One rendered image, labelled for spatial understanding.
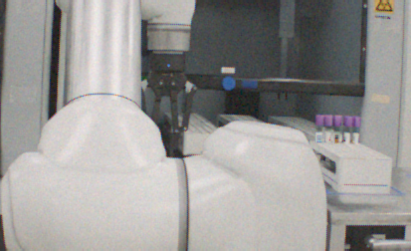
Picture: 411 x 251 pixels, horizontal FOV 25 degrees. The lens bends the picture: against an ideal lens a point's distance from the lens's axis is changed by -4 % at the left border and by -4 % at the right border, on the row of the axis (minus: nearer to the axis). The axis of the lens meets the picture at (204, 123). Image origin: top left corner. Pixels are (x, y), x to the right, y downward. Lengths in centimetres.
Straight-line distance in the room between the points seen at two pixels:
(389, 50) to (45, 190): 137
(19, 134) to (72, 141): 111
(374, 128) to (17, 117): 85
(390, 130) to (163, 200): 130
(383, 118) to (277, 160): 123
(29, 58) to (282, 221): 121
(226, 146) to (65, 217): 20
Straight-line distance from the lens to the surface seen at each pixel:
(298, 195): 110
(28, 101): 220
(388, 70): 230
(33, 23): 219
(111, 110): 112
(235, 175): 109
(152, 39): 196
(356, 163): 168
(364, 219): 148
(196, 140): 216
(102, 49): 120
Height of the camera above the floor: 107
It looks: 5 degrees down
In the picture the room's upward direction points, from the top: 3 degrees clockwise
